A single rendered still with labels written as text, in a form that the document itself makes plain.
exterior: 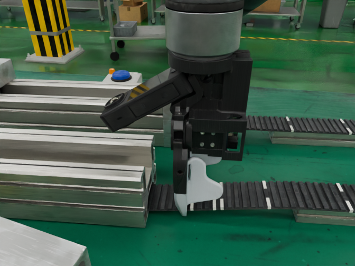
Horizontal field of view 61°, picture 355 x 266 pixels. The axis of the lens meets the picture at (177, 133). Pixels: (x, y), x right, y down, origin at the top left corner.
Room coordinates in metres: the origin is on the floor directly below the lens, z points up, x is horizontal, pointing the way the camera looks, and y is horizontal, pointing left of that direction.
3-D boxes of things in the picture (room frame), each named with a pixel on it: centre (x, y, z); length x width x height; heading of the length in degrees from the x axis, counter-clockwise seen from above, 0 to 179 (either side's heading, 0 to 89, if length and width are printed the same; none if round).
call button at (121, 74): (0.65, 0.13, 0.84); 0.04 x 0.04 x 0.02
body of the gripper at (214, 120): (0.31, -0.03, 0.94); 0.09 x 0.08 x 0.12; 84
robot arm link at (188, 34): (0.31, -0.03, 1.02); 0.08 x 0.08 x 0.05
